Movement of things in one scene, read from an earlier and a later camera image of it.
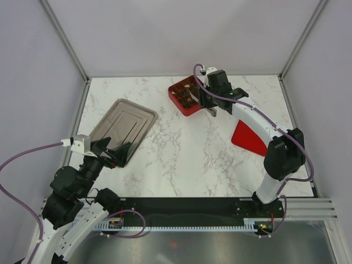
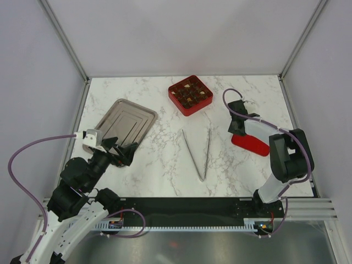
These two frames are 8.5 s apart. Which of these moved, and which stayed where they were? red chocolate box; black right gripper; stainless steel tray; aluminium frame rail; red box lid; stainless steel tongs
Moved: black right gripper; stainless steel tongs
Stayed: stainless steel tray; red box lid; red chocolate box; aluminium frame rail
